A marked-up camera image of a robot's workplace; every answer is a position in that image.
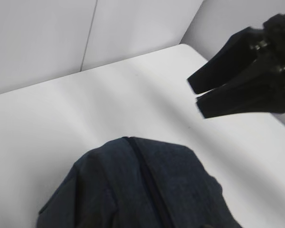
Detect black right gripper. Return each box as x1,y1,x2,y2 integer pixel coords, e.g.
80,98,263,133
188,14,285,118

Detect dark blue lunch bag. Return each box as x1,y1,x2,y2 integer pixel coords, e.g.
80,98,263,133
37,137,239,228

